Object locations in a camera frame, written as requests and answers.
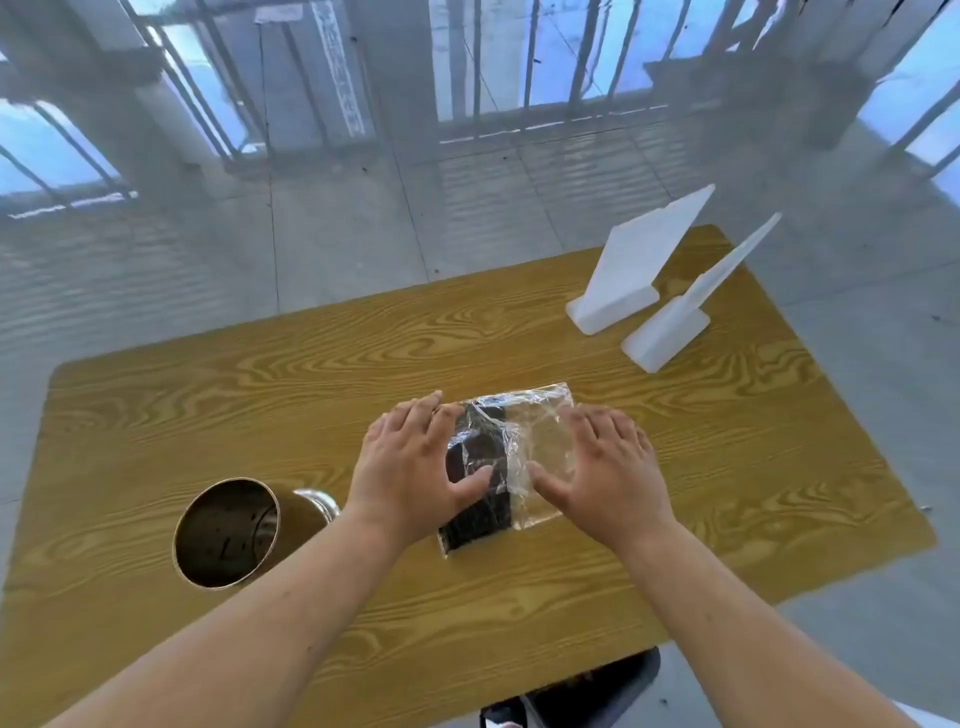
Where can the person's right hand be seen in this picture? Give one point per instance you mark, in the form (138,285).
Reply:
(615,487)

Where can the person's left hand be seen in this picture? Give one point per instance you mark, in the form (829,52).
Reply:
(409,472)

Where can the clear plastic bag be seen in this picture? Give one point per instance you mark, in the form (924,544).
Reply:
(540,442)

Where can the bundle of black straws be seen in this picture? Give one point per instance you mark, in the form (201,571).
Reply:
(487,519)

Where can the steel cylindrical holder cup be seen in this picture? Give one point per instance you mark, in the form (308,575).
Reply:
(225,532)

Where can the person's right forearm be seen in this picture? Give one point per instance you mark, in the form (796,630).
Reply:
(735,645)

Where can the person's left forearm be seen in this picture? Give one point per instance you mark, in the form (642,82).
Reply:
(225,645)

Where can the narrow white plastic sign holder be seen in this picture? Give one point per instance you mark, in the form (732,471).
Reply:
(667,330)

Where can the black chair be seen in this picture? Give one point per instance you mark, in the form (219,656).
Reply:
(600,690)

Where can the wide white plastic sign holder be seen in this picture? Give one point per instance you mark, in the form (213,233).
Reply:
(637,255)

